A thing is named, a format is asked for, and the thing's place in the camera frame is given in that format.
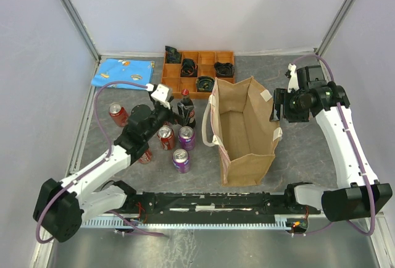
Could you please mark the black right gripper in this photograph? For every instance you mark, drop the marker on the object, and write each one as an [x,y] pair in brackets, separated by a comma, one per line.
[281,97]

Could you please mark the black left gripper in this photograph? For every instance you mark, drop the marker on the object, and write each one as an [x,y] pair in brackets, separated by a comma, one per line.
[175,118]

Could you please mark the red cola can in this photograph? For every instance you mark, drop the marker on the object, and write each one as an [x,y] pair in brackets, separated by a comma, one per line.
[166,137]
[118,114]
[146,157]

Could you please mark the tan canvas tote bag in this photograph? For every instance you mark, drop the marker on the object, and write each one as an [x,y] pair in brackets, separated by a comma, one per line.
[237,121]

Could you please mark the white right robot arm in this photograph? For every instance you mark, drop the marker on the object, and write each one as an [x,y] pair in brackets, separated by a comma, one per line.
[359,194]

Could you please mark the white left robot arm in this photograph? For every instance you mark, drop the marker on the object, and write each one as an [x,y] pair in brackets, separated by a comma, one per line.
[63,206]

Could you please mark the purple soda can rear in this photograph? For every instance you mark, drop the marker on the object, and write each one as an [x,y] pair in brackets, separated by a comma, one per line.
[186,138]

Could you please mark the purple soda can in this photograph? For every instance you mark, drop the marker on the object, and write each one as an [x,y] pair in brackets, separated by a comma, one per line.
[186,138]
[181,160]

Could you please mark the blue yellow rolled tie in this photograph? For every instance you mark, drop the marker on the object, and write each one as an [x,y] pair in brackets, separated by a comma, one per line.
[205,84]

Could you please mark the purple soda can front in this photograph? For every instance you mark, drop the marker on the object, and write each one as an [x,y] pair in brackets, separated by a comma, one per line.
[181,160]

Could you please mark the black rolled belt middle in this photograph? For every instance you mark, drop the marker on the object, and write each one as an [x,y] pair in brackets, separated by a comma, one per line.
[189,68]

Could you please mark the black rolled belt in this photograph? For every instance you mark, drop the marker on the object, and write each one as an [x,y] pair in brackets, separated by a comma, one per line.
[225,70]
[189,68]

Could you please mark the orange compartment tray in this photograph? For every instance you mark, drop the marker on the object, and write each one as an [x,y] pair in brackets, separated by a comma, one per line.
[205,60]

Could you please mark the red cola can front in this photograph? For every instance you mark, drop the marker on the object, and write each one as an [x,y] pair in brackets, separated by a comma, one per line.
[146,157]

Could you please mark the dark patterned tie corner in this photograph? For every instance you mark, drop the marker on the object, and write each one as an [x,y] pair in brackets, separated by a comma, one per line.
[172,55]

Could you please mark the black rolled belt right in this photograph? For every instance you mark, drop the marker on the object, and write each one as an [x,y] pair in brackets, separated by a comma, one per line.
[225,70]

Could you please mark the blue patterned cloth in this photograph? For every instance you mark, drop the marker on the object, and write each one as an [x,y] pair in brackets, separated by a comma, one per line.
[126,70]

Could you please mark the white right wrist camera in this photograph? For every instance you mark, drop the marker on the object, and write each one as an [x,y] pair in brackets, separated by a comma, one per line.
[293,84]

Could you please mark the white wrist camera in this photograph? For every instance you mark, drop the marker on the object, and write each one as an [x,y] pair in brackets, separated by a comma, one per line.
[293,84]
[160,93]

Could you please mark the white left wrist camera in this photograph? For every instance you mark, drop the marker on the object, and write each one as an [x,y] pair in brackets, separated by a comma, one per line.
[160,93]

